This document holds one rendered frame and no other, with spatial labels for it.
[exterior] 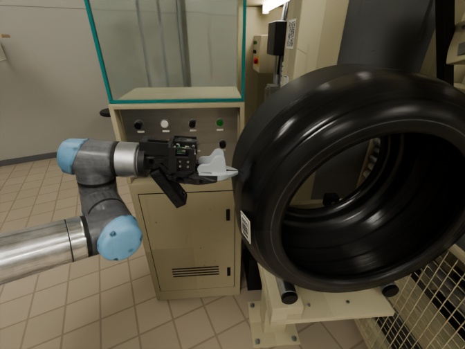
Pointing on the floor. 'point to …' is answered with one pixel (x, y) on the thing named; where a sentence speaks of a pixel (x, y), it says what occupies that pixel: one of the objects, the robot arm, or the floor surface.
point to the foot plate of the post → (282, 338)
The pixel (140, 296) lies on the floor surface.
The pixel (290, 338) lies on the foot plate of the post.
